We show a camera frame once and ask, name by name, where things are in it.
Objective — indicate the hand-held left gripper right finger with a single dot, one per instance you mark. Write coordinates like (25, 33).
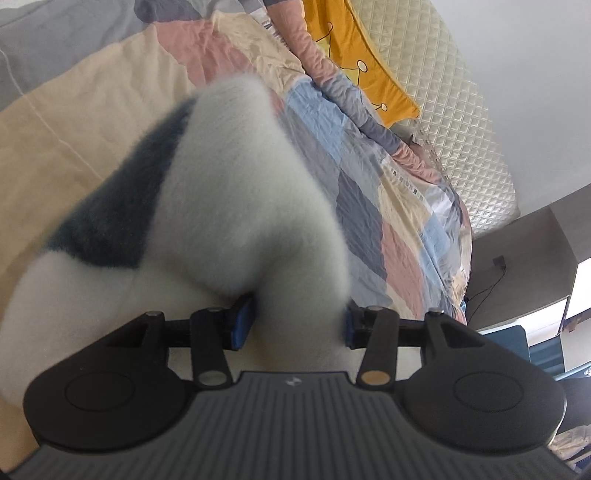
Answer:
(352, 325)

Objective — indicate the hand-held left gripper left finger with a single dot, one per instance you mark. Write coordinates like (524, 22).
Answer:
(241, 325)

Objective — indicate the cream sweater with dark stripes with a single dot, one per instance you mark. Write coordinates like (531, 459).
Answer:
(231, 184)

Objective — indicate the black charger plug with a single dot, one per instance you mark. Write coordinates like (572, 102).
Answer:
(499, 261)

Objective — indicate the cream quilted headboard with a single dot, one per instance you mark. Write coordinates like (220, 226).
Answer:
(438, 115)

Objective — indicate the patchwork checked quilt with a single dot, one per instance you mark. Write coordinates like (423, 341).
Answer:
(92, 106)

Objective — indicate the yellow pillow with crown print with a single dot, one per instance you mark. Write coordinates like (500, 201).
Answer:
(351, 46)

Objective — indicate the grey wall shelf cabinet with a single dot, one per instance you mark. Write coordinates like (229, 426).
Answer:
(521, 277)

